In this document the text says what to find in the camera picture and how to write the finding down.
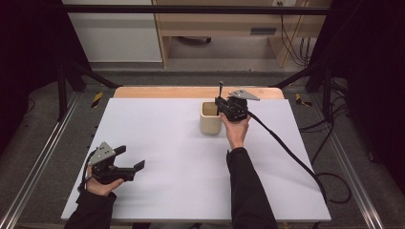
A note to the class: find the wooden table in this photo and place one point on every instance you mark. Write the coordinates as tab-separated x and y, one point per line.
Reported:
178	92

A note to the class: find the aluminium floor rail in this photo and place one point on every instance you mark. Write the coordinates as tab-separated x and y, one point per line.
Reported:
350	171
35	171

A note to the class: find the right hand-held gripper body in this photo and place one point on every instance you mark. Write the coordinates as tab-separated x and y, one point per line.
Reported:
237	108

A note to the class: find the person's left hand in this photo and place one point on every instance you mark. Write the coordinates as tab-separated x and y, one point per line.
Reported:
100	188

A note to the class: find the black pen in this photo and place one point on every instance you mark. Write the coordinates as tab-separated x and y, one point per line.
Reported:
220	90

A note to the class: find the cream square cup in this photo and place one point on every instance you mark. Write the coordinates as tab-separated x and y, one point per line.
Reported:
210	124

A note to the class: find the white cabinet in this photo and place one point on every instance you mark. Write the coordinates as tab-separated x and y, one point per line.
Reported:
117	38

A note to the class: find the person's right hand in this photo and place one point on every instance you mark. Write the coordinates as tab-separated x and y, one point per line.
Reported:
237	132

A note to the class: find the light wooden desk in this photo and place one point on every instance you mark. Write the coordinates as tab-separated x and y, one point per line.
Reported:
223	24

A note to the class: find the white table cover sheet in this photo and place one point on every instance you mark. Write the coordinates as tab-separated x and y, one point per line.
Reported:
178	159

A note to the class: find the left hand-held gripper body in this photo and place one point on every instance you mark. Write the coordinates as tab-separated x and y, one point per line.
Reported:
106	170

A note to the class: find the black curtain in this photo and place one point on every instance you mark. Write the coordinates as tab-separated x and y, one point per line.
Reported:
366	63
28	63

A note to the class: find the black metal stand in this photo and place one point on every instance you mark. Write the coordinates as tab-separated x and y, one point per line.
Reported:
62	92
327	92

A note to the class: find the black horizontal frame bar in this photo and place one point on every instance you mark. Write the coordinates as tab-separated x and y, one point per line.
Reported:
191	9

